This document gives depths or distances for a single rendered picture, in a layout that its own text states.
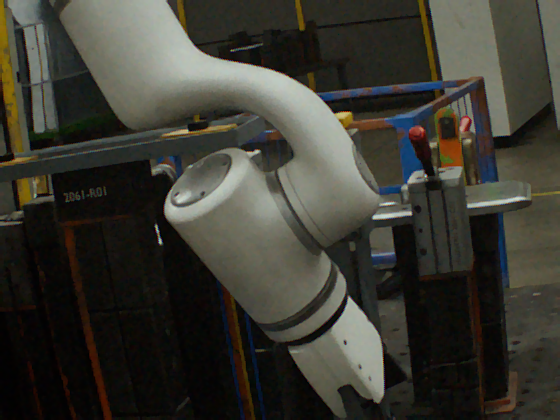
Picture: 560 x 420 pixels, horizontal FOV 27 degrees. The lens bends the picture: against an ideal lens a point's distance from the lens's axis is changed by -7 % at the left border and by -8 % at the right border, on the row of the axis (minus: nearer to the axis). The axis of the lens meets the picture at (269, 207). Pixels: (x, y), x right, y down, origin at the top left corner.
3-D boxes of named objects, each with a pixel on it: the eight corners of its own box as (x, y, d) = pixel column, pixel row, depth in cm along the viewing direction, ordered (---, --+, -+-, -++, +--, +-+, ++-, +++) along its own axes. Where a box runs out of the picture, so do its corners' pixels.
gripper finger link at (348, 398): (332, 354, 109) (362, 387, 111) (335, 414, 102) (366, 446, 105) (343, 349, 108) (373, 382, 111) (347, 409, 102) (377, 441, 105)
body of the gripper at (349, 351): (268, 285, 112) (332, 359, 117) (265, 358, 103) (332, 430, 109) (339, 249, 109) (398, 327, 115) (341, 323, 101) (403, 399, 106)
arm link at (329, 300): (251, 274, 111) (269, 296, 112) (247, 338, 103) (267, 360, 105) (331, 234, 108) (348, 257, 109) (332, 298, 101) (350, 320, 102)
